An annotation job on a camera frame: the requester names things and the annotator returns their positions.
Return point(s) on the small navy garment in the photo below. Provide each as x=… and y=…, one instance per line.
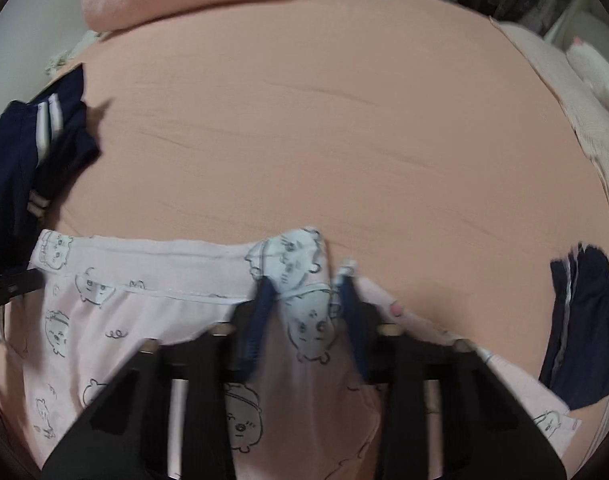
x=584, y=320

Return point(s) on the white plush toy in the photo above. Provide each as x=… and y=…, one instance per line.
x=597, y=72

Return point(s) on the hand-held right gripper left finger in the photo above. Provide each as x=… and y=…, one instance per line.
x=264, y=320

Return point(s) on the light patterned cloth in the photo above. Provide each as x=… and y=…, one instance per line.
x=69, y=52

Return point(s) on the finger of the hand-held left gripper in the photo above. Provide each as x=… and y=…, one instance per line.
x=9, y=287

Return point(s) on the beige blanket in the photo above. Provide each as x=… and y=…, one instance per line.
x=584, y=125

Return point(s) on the peach bed sheet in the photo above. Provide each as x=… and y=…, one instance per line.
x=334, y=135

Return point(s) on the pink cartoon print pants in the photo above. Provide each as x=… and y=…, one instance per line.
x=134, y=310

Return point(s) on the grey padded headboard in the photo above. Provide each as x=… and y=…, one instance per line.
x=579, y=10

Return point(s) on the navy white striped garment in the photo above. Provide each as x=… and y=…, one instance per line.
x=14, y=160

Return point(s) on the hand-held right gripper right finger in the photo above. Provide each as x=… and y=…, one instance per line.
x=352, y=320

